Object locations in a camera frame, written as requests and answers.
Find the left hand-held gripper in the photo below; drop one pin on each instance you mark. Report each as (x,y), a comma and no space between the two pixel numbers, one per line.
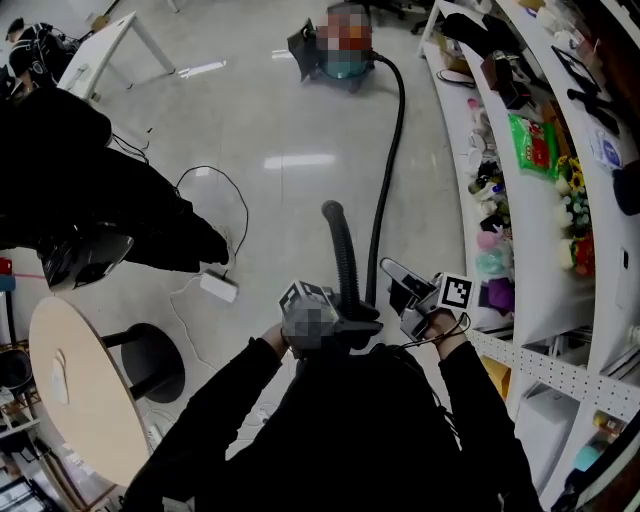
(307,320)

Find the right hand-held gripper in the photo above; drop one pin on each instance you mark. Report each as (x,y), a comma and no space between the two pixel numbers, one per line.
(452,292)

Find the person's right forearm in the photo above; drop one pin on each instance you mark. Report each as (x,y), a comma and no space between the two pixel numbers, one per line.
(470,390)

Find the person's left forearm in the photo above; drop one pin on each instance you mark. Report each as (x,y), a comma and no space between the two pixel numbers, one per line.
(235,380)

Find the red vacuum cleaner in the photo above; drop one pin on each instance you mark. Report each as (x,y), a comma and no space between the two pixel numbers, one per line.
(345,70)

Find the dark wedge vacuum nozzle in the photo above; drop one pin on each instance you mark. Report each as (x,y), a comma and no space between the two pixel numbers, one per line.
(302,50)

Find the person's right hand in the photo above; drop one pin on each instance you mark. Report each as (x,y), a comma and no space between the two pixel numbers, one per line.
(446,327)

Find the person's black-clothed torso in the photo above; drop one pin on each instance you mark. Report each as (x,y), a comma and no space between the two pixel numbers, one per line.
(360,425)

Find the pile of small colourful items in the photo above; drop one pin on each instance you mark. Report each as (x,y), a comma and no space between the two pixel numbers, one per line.
(492,215)

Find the yellow bin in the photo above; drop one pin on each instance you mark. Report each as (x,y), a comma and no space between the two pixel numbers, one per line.
(500,375)

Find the tall white perforated shelving unit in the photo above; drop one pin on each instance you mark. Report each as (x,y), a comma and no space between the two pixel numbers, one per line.
(542,280)

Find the green snack packet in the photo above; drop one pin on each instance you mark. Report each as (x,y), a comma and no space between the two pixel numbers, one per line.
(535,147)

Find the white box appliance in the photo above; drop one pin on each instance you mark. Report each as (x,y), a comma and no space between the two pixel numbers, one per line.
(547,425)

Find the artificial sunflower bunch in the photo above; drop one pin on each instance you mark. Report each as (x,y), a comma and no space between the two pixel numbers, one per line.
(575,175)

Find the brown carton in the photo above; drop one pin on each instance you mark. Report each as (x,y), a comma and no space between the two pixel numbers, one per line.
(562,125)

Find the dark brown box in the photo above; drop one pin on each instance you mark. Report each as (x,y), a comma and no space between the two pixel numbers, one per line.
(500,72)

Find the black pouch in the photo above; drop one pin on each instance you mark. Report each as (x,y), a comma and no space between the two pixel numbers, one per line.
(627,190)

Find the white bag with blue print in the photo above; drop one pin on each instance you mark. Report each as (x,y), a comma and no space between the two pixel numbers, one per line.
(607,147)

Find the teal pouch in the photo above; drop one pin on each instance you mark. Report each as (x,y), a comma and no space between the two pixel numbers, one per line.
(587,457)

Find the black cloth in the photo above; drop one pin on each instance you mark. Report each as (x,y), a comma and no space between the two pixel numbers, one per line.
(475,27)

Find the black framed printed card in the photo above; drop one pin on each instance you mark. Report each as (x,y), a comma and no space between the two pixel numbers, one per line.
(575,67)

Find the round wooden table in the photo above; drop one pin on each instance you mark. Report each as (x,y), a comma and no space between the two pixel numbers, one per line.
(85,400)

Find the black head-worn visor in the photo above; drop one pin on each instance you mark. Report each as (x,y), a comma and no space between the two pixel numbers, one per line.
(85,255)

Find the wooden oval board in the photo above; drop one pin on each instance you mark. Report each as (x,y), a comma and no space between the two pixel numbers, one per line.
(60,375)

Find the low wooden rack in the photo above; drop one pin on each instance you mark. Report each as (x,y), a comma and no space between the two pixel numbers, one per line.
(25,400)

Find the blue-green bucket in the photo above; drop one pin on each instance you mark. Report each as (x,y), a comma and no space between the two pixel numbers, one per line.
(6,282)

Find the red canister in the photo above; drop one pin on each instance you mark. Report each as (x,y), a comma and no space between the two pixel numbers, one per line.
(5,265)

